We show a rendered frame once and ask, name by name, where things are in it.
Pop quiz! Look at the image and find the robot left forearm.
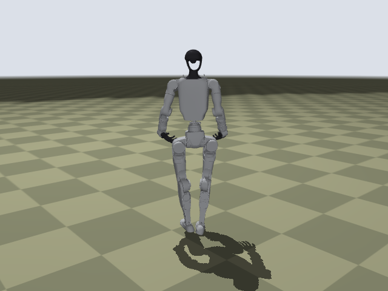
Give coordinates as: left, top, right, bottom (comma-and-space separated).
157, 106, 169, 137

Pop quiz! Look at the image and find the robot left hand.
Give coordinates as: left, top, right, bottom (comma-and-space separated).
161, 132, 176, 143

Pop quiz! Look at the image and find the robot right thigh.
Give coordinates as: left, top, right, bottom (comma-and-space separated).
199, 135, 218, 191

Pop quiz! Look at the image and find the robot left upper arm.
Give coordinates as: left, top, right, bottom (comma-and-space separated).
161, 79, 179, 116

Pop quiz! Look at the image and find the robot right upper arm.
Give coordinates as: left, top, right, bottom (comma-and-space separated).
207, 79, 222, 117

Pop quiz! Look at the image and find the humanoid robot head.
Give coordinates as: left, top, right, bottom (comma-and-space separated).
185, 50, 202, 79

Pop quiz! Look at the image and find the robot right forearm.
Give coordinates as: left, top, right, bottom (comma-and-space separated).
216, 106, 228, 137

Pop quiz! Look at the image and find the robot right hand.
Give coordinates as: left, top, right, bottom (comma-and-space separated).
213, 132, 226, 140

